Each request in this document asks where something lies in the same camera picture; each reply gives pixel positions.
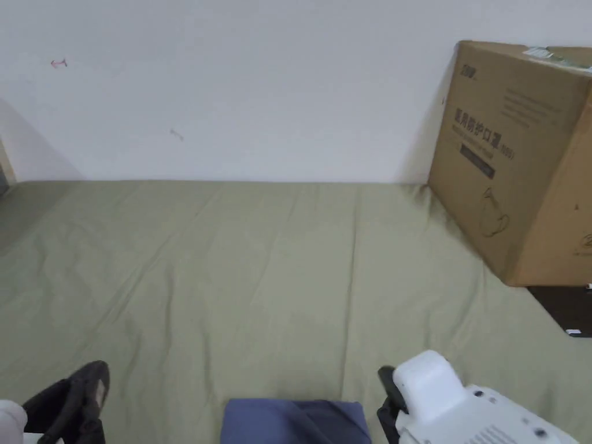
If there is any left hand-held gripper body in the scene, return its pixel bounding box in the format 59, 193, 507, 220
0, 393, 47, 444

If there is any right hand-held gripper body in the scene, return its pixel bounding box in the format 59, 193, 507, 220
377, 349, 589, 444

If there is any dark blue garment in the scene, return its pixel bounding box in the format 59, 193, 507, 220
219, 398, 371, 444

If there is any black flat bag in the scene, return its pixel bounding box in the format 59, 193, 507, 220
527, 285, 592, 338

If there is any bed with pale green sheet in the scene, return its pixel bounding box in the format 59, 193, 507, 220
0, 179, 592, 444

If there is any brown cardboard carton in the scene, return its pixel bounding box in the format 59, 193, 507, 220
427, 40, 592, 288

